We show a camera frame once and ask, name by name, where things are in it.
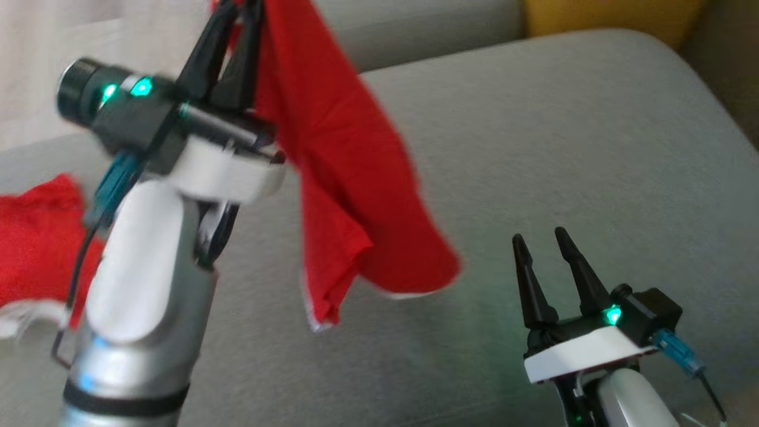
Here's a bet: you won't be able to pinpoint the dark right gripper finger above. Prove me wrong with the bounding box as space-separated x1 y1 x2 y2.
512 233 558 330
554 227 611 317

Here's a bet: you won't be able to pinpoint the red jersey with white sleeves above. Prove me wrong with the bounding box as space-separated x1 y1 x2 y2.
0 172 107 340

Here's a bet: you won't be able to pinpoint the black cable with blue plug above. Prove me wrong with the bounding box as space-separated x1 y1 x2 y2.
52 151 142 369
652 329 729 425

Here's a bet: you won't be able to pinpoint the yellow sofa back cushion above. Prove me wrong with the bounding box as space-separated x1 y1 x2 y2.
522 0 707 51

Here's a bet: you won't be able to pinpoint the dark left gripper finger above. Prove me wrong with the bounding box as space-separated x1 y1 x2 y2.
211 0 264 113
176 0 238 101

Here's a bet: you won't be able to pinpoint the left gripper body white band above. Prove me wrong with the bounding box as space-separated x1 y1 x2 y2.
169 106 286 270

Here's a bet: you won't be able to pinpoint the red shorts with white stripe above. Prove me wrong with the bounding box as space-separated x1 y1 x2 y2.
211 0 463 333

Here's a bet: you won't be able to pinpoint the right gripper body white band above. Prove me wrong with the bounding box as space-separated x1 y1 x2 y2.
524 305 659 427

